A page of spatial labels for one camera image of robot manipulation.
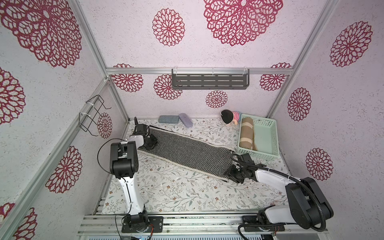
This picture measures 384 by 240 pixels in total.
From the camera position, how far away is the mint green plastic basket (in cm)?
99

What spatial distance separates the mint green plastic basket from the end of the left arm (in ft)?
1.87

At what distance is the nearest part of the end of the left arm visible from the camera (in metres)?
0.87
